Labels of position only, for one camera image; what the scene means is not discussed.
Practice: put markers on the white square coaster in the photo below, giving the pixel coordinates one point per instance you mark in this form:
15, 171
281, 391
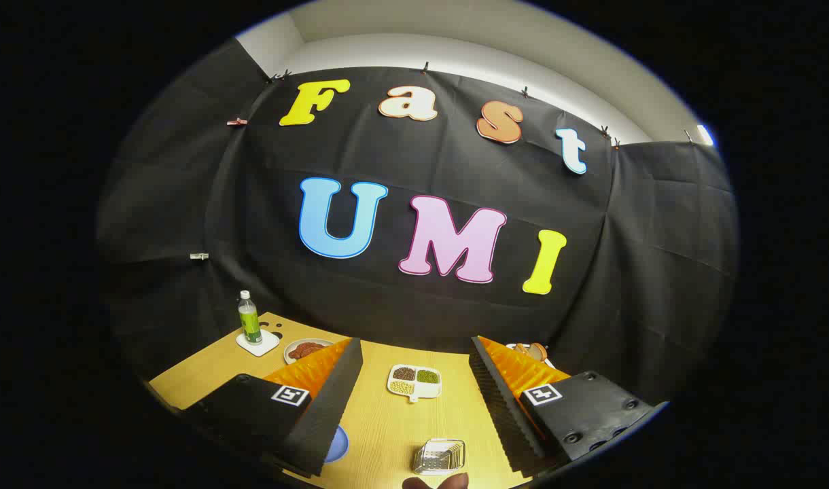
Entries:
268, 345

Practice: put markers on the orange clip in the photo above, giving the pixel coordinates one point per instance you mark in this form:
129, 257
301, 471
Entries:
236, 121

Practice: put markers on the white toaster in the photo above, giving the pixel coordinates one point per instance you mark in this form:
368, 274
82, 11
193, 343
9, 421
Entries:
549, 363

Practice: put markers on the brown bread slice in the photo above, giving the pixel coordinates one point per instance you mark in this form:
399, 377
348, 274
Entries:
535, 351

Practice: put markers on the perforated metal basket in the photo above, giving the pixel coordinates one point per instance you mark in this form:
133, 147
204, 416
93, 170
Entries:
439, 456

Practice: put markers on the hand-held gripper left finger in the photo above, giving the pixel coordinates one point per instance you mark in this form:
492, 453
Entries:
323, 414

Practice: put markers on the plate of meat and vegetables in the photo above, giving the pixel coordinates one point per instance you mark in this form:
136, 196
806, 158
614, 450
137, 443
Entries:
306, 350

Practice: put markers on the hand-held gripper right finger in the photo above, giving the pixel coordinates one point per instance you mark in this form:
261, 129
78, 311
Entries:
503, 414

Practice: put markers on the white divided tray of beans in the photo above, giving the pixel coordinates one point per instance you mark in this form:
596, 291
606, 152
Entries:
414, 382

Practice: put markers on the blue round plate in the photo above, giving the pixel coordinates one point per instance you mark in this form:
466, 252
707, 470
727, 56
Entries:
337, 445

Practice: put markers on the green label water bottle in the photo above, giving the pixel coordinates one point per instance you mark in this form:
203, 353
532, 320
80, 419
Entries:
249, 319

